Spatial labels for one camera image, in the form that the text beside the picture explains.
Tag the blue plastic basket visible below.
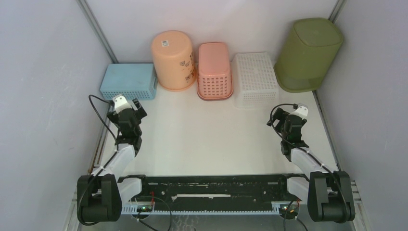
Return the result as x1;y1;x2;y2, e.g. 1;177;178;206
100;63;158;101

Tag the clear white plastic tray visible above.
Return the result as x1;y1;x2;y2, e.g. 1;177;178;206
231;52;279;109

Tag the orange capybara bucket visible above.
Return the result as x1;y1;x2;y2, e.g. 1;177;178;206
151;30;196;91

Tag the pink plastic basket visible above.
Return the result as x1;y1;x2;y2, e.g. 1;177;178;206
197;42;233;101

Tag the green mesh waste bin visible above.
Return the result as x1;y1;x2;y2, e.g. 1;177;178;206
274;18;344;93

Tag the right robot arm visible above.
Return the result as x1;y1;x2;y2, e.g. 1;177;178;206
267;103;356;223

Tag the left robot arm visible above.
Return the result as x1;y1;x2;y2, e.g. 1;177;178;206
77;94;151;226

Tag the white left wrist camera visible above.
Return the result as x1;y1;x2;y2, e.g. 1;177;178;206
112;94;131;114

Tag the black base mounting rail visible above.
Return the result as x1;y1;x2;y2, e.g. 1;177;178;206
131;174;299;211

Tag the white toothed cable duct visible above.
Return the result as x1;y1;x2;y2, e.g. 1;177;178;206
121;204;281;215

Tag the right black cable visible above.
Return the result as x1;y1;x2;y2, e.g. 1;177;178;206
269;103;350;220

